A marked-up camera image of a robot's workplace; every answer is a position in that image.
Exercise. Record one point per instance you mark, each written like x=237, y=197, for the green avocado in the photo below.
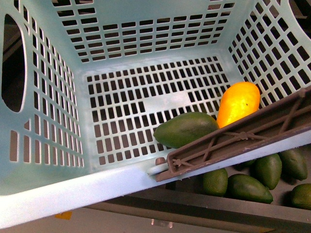
x=301, y=196
x=215, y=182
x=247, y=163
x=294, y=163
x=244, y=187
x=268, y=170
x=184, y=129

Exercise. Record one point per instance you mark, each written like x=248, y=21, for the light blue plastic basket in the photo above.
x=84, y=83

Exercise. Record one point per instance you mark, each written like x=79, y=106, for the yellow mango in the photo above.
x=238, y=101

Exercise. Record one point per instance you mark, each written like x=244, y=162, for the black avocado tray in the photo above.
x=184, y=201

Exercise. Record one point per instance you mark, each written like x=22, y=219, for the yellow price tag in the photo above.
x=64, y=215

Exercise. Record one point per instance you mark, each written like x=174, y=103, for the brown basket handle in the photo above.
x=283, y=125

